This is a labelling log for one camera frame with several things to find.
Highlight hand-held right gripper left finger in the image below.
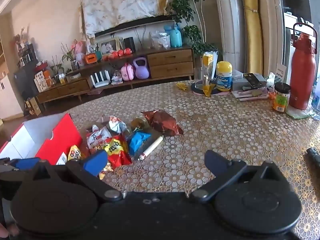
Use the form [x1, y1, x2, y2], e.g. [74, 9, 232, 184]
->
[24, 150, 124, 203]

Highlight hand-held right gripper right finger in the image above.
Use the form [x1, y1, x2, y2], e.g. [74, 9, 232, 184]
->
[190, 150, 288, 204]

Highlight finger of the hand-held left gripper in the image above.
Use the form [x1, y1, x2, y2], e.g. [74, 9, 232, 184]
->
[0, 157, 42, 179]

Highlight white red drink pouch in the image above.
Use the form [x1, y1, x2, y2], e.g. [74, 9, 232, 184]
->
[86, 125, 113, 150]

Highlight red yellow snack packet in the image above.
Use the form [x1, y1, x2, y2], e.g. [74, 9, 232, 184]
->
[99, 134, 132, 173]

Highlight red cardboard box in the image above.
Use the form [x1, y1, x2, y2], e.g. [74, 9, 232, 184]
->
[0, 112, 83, 167]

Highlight white orange packet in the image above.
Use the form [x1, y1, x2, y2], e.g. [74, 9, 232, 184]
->
[101, 115, 128, 134]

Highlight blue snack packet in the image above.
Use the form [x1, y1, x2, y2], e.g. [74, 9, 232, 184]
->
[128, 131, 152, 157]

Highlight packaged brown egg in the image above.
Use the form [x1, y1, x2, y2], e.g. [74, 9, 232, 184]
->
[130, 117, 148, 133]

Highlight white sausage stick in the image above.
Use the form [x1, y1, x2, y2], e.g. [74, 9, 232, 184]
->
[138, 135, 164, 161]

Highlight reddish brown foil packet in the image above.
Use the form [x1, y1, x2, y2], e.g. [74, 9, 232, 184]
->
[141, 109, 184, 137]

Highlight person's left hand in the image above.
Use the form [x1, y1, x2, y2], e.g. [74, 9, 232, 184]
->
[0, 222, 20, 238]

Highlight dark round tray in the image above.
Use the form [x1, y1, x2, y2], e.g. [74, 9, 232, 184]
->
[191, 81, 233, 96]

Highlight pink notebook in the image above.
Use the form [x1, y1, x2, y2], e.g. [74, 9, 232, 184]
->
[231, 87, 270, 102]

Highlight dark cabinet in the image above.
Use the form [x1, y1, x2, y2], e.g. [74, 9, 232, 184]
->
[14, 67, 38, 100]

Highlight grey box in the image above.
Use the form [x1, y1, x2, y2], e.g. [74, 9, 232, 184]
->
[231, 76, 268, 92]

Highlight white router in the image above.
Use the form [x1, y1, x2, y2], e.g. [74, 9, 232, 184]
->
[90, 70, 111, 88]

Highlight yellow lid supplement bottle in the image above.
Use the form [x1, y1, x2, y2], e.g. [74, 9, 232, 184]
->
[215, 61, 233, 92]

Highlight white carton box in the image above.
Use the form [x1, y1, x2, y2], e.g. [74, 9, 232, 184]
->
[34, 71, 45, 93]

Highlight clear drinking glass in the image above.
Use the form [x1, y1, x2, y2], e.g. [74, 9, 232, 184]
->
[194, 67, 213, 90]

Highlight stack of magazines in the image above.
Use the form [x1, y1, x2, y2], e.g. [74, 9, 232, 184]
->
[111, 69, 123, 85]

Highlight small brown box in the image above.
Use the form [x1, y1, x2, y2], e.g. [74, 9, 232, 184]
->
[65, 72, 82, 82]

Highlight black lid orange jar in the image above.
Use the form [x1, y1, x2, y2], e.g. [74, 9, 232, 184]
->
[271, 82, 292, 113]

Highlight black flat box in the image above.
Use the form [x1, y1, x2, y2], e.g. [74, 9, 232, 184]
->
[243, 72, 267, 87]

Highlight pink toy case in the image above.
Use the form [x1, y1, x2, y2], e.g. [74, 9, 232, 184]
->
[120, 63, 137, 81]

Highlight black ribbed object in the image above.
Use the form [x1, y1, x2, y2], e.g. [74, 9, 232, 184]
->
[304, 147, 320, 172]

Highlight green coaster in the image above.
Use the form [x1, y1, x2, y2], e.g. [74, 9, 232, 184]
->
[285, 106, 313, 119]

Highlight orchid in glass vase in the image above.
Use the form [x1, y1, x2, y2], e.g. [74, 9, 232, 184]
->
[61, 44, 80, 70]

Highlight red round tin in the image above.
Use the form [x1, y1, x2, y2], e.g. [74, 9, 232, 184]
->
[34, 61, 49, 73]

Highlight small green potted plant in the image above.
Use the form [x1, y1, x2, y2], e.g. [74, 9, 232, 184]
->
[49, 55, 65, 77]

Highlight purple kettlebell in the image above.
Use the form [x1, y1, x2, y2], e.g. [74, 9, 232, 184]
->
[132, 57, 150, 79]

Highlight orange teal radio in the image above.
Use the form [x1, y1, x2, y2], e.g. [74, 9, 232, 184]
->
[84, 51, 102, 64]

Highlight wooden television cabinet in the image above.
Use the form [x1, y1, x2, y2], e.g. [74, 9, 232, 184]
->
[35, 46, 195, 110]

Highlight black rack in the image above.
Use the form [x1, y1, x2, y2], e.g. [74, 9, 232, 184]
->
[15, 44, 38, 68]

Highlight white card stand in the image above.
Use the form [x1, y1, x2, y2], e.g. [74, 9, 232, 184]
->
[275, 64, 287, 83]

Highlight pink plush doll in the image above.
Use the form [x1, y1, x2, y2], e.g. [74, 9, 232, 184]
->
[71, 39, 87, 67]

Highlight framed photo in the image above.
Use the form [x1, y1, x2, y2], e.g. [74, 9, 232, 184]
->
[99, 37, 121, 55]

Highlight clear plastic bottle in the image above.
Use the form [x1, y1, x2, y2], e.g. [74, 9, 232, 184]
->
[310, 80, 320, 120]

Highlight red water bottle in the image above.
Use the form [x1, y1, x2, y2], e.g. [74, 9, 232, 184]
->
[287, 22, 317, 110]

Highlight black speaker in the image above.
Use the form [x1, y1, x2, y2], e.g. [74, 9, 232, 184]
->
[123, 37, 136, 53]

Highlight dried flowers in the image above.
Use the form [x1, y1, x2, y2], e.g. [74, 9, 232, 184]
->
[14, 26, 28, 50]

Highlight light blue jug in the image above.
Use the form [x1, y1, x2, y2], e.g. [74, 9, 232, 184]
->
[169, 23, 183, 48]

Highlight clear plastic bag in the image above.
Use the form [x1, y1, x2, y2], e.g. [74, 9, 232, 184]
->
[150, 30, 171, 49]

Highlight yellow curtain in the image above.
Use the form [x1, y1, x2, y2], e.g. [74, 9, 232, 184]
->
[241, 0, 265, 77]

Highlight black television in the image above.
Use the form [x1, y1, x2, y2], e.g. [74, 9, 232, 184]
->
[94, 15, 177, 38]

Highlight white floor air conditioner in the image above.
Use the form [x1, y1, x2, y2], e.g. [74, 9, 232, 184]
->
[214, 0, 250, 74]

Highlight patterned cover cloth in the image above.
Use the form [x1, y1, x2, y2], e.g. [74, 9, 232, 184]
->
[79, 0, 173, 38]

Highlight green potted tree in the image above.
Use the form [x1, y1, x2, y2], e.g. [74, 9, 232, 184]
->
[164, 0, 220, 58]

